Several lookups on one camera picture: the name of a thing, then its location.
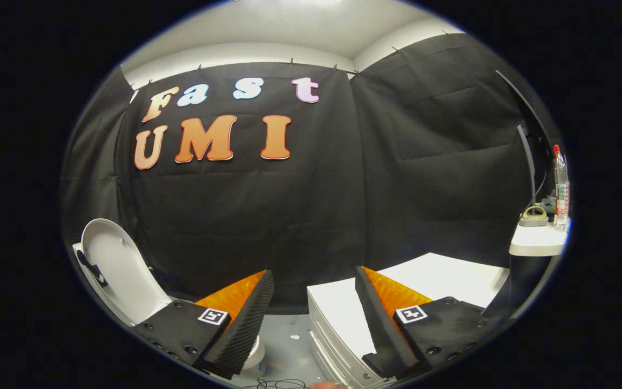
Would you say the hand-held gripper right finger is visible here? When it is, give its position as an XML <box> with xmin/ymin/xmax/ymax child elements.
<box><xmin>354</xmin><ymin>265</ymin><xmax>499</xmax><ymax>380</ymax></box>

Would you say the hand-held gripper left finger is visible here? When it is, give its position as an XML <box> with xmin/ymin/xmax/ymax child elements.
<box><xmin>132</xmin><ymin>269</ymin><xmax>275</xmax><ymax>380</ymax></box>

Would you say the white toilet lid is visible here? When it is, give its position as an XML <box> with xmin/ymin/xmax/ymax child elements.
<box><xmin>80</xmin><ymin>218</ymin><xmax>172</xmax><ymax>326</ymax></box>

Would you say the white toilet bowl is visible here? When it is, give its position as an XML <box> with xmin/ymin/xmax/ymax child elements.
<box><xmin>241</xmin><ymin>335</ymin><xmax>267</xmax><ymax>379</ymax></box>

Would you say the white panelled cabinet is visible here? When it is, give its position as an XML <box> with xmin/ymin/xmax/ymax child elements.
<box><xmin>307</xmin><ymin>252</ymin><xmax>510</xmax><ymax>388</ymax></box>

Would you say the black backdrop cloth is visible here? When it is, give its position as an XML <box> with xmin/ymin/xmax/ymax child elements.
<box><xmin>62</xmin><ymin>33</ymin><xmax>556</xmax><ymax>315</ymax></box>

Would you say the white round table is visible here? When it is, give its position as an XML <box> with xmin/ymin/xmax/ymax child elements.
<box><xmin>483</xmin><ymin>219</ymin><xmax>571</xmax><ymax>324</ymax></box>

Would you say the grey tape roll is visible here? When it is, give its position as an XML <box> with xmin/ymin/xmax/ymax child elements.
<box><xmin>519</xmin><ymin>205</ymin><xmax>550</xmax><ymax>227</ymax></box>

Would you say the clear red-capped plastic bottle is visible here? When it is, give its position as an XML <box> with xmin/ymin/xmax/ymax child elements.
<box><xmin>552</xmin><ymin>144</ymin><xmax>570</xmax><ymax>231</ymax></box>

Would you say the tangle of black cables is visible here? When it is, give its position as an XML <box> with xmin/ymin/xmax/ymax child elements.
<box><xmin>256</xmin><ymin>378</ymin><xmax>309</xmax><ymax>389</ymax></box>

